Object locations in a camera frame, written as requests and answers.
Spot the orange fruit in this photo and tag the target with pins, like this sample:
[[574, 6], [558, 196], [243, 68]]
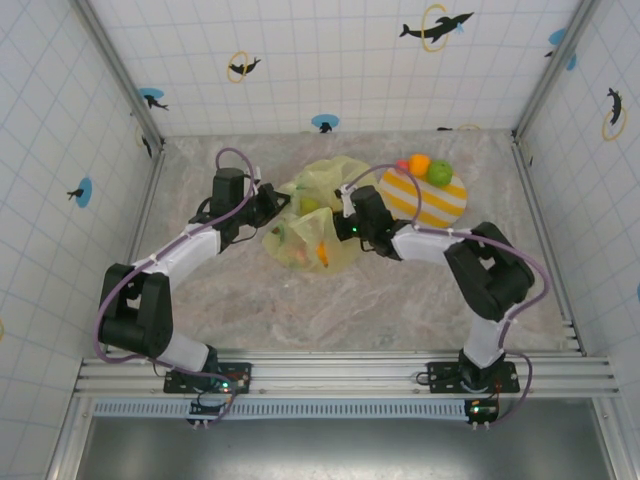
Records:
[[323, 250]]

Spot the green pear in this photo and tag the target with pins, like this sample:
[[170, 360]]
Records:
[[309, 204]]

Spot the yellow translucent plastic bag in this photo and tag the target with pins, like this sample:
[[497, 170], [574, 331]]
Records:
[[312, 185]]

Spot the small red fruit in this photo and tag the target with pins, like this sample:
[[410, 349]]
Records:
[[401, 164]]

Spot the yellow-orange mandarin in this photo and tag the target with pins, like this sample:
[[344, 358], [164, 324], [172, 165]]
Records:
[[419, 164]]

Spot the green apple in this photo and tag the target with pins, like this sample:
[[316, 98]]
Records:
[[439, 173]]

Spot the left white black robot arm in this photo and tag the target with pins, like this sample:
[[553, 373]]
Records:
[[180, 255]]

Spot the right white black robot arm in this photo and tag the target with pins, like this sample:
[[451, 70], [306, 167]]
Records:
[[480, 270]]

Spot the yellow white striped plate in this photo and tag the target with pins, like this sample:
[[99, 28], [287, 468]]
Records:
[[440, 200]]

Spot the dolphin blue circle sticker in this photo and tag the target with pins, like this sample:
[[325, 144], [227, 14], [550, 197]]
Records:
[[325, 122], [559, 37], [151, 97], [82, 191]]

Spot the left controller circuit board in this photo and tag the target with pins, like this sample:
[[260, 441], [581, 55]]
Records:
[[212, 405]]

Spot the controller circuit board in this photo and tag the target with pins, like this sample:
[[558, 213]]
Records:
[[212, 405], [482, 411]]

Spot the grey metal panel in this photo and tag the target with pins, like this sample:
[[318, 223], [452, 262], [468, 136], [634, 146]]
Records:
[[340, 450]]

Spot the right controller circuit board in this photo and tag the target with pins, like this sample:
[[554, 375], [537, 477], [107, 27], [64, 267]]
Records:
[[482, 411]]

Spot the aluminium side frame rail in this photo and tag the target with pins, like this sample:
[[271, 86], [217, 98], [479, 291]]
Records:
[[547, 250], [142, 220]]

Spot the aluminium mounting rail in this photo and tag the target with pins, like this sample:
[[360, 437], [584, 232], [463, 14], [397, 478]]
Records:
[[335, 372]]

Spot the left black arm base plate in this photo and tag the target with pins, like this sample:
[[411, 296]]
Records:
[[240, 372]]

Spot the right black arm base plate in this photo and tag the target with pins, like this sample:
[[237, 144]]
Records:
[[442, 375]]

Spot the aluminium frame post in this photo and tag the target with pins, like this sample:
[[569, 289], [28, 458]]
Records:
[[550, 65], [115, 70]]

